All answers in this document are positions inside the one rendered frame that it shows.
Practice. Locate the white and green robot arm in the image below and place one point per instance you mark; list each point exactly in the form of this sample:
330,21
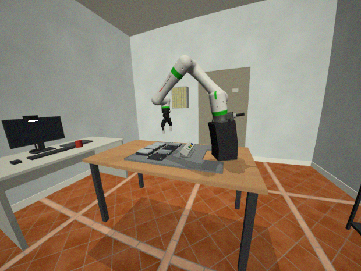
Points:
218,98

